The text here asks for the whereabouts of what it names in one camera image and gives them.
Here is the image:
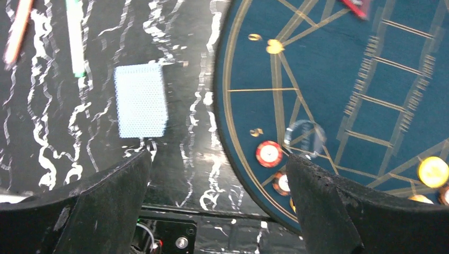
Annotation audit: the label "blue playing card deck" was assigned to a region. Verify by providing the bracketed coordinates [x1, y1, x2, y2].
[114, 62, 168, 138]

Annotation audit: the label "green white pen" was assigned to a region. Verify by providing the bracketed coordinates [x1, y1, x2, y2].
[65, 0, 85, 78]

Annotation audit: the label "clear dealer button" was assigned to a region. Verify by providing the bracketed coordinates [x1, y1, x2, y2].
[283, 120, 327, 160]

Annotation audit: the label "red triangular all-in marker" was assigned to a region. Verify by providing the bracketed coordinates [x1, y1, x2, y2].
[340, 0, 371, 20]

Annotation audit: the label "yellow chips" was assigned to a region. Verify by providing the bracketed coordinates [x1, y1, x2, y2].
[289, 198, 296, 213]
[408, 194, 434, 204]

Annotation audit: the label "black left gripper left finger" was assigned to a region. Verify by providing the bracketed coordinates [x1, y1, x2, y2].
[1, 150, 152, 253]

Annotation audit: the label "orange pen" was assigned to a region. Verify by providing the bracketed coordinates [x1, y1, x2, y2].
[3, 0, 33, 70]

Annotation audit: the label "brown chips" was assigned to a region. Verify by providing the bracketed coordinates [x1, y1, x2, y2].
[272, 171, 290, 196]
[438, 185, 449, 206]

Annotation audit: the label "yellow big blind button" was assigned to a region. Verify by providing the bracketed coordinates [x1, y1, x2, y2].
[417, 156, 448, 188]

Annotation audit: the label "round blue poker mat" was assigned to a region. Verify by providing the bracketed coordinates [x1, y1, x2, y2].
[214, 1, 448, 233]

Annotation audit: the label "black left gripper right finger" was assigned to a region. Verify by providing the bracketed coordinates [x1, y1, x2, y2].
[286, 155, 448, 253]

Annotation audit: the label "red chips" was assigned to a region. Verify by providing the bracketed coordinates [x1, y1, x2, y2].
[255, 140, 283, 168]

